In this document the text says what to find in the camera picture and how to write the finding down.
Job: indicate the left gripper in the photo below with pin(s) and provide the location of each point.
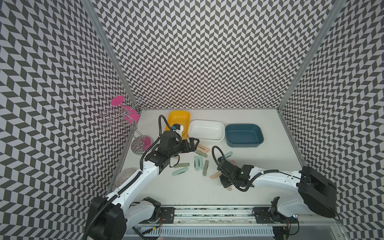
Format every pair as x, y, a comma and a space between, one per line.
192, 146

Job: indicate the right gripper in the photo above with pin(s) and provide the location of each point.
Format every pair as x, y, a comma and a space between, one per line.
225, 183

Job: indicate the pink knife diagonal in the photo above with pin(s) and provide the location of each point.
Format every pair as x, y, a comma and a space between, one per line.
216, 175

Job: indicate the dark teal storage box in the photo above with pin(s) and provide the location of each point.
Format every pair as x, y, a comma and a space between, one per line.
243, 135

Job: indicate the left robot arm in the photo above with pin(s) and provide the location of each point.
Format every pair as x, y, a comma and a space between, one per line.
111, 216

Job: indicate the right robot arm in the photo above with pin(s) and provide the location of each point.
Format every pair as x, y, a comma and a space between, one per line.
311, 192

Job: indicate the white storage box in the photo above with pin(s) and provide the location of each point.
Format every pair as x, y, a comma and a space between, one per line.
207, 130

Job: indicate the yellow storage box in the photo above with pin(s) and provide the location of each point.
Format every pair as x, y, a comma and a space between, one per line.
182, 118

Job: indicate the upper pink knife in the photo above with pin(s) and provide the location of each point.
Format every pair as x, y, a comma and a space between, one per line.
202, 146

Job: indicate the mint knife centre left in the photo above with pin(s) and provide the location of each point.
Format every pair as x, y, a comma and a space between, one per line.
196, 163

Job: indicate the olive knife under pink pair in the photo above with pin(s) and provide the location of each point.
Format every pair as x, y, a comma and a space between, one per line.
201, 153

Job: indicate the mint knife centre right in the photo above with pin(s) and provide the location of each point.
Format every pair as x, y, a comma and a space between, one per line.
201, 162

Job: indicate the olive knife left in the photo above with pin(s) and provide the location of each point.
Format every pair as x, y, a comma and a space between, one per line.
182, 165

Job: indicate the olive knife centre vertical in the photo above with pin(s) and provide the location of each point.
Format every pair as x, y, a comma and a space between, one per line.
205, 168

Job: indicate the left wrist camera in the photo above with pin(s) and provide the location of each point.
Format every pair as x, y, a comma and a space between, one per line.
178, 129

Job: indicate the wire rack with pink discs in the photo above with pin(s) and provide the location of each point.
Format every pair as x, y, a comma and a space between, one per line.
121, 114

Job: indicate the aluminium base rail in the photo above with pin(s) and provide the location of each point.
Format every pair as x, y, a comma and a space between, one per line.
221, 215

